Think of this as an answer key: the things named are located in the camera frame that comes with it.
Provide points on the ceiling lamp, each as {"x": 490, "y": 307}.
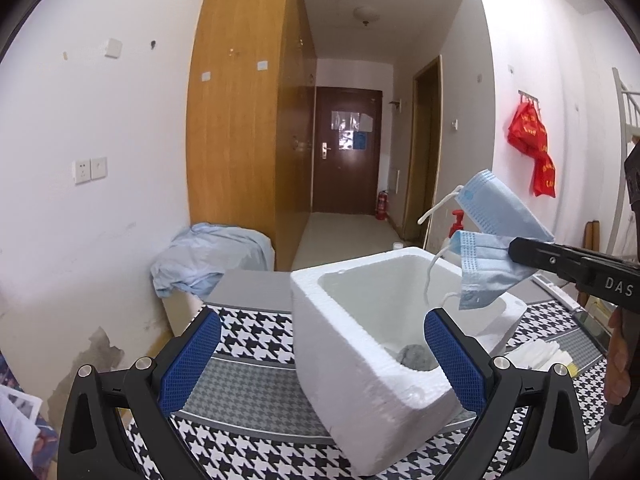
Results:
{"x": 366, "y": 15}

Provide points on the blue face mask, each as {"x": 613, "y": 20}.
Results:
{"x": 505, "y": 210}
{"x": 490, "y": 275}

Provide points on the red plastic bag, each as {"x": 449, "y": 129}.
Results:
{"x": 545, "y": 175}
{"x": 527, "y": 130}

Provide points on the white lotion pump bottle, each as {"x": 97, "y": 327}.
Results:
{"x": 457, "y": 220}

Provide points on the houndstooth tablecloth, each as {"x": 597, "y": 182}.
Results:
{"x": 250, "y": 340}

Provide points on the red fire extinguisher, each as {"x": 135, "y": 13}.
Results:
{"x": 382, "y": 205}

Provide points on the wooden wardrobe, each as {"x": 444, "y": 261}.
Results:
{"x": 235, "y": 135}

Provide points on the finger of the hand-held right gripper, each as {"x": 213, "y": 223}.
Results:
{"x": 545, "y": 260}

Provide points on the black smartphone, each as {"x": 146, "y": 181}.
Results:
{"x": 592, "y": 327}

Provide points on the light blue crumpled cloth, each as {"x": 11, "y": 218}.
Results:
{"x": 210, "y": 255}

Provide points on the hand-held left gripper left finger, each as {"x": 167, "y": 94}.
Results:
{"x": 192, "y": 360}

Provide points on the person's right hand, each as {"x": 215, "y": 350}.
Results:
{"x": 622, "y": 360}

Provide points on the metal wall hook rack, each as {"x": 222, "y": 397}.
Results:
{"x": 530, "y": 96}

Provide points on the wooden boards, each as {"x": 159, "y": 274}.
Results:
{"x": 593, "y": 235}

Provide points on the metal bunk bed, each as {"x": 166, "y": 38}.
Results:
{"x": 627, "y": 105}

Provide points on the dark brown door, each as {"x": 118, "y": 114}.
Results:
{"x": 345, "y": 180}

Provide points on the wooden side door frame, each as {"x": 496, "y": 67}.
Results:
{"x": 420, "y": 160}

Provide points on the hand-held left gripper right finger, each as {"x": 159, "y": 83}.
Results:
{"x": 455, "y": 360}

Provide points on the white wall junction plate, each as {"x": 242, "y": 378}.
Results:
{"x": 113, "y": 48}

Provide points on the yellow cotton swab pack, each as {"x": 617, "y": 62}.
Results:
{"x": 575, "y": 370}

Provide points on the white foam box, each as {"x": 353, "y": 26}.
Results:
{"x": 350, "y": 360}

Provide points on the grey knitted sock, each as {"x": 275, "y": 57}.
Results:
{"x": 417, "y": 357}

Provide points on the printed posters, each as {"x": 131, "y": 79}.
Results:
{"x": 25, "y": 415}

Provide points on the white wall socket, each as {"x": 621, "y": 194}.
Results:
{"x": 82, "y": 171}
{"x": 99, "y": 168}

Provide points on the white remote control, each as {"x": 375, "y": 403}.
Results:
{"x": 550, "y": 282}

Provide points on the paper notices on door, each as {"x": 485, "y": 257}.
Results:
{"x": 350, "y": 127}

